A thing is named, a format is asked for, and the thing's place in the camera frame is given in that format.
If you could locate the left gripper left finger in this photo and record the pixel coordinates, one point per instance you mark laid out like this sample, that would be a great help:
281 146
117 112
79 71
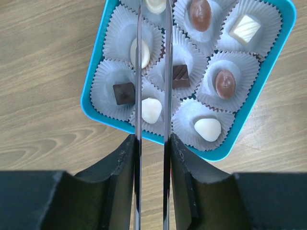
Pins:
97 198

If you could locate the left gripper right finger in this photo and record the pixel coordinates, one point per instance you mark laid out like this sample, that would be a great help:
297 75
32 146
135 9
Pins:
207 198

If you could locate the white shell chocolate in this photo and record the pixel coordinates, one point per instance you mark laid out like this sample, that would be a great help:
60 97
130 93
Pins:
208 128

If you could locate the white oval chocolate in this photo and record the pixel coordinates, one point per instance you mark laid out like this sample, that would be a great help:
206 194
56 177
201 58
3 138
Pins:
151 110

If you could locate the brown oval chocolate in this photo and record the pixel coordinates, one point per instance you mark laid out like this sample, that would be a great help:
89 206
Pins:
200 15
225 84

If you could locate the dark ridged square chocolate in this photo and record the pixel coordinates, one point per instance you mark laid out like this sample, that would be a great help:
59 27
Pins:
180 77

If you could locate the white round chocolate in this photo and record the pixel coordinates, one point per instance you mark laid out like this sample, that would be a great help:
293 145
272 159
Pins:
145 53

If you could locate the white square chocolate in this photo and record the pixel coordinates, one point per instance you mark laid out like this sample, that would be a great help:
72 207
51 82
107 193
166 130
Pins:
244 29

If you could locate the white teardrop chocolate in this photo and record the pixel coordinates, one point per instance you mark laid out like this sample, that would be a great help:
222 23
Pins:
155 4

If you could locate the metal tongs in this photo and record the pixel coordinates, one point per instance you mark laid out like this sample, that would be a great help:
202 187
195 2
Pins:
139 121

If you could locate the blue tin box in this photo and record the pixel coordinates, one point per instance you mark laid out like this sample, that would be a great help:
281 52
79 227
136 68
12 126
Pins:
288 11

